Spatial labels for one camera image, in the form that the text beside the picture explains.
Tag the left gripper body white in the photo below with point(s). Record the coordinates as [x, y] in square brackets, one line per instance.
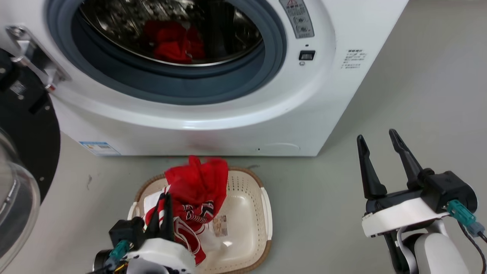
[167, 253]

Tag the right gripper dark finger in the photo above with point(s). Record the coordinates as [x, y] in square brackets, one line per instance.
[368, 171]
[407, 160]

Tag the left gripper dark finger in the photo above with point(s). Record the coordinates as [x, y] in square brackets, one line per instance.
[154, 220]
[168, 217]

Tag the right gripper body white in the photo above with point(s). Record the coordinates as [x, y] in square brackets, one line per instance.
[399, 215]

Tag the red white striped jersey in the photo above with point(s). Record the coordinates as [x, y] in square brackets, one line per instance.
[198, 184]

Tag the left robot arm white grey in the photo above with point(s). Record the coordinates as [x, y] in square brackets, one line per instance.
[104, 264]

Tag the cream plastic laundry basket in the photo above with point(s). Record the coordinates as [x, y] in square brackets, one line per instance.
[243, 213]

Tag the white front-load washing machine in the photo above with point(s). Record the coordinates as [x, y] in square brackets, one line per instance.
[236, 125]

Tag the black washing machine door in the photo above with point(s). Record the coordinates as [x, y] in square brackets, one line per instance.
[26, 125]

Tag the paper label sticker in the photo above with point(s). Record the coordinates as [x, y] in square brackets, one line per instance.
[220, 225]

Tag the blue energy label sticker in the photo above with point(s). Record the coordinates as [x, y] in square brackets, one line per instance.
[99, 148]

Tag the white printed text sticker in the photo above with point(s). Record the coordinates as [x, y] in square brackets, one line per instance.
[354, 59]

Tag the black door latch socket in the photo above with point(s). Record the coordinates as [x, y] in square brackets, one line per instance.
[306, 55]

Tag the grey rubber door seal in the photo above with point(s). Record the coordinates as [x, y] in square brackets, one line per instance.
[182, 85]

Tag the grey warning sticker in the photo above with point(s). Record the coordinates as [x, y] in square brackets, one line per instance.
[298, 19]

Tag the red clothing in drum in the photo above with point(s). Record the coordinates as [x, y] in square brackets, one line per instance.
[173, 43]

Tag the stainless steel washer drum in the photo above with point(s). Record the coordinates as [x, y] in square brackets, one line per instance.
[114, 26]

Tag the metal door hinge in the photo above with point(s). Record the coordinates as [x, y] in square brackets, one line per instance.
[36, 57]

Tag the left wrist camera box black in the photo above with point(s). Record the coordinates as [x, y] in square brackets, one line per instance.
[127, 230]

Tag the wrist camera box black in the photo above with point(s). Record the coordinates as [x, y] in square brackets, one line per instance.
[127, 230]
[449, 190]

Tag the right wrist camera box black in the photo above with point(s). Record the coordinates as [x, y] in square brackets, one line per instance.
[449, 190]

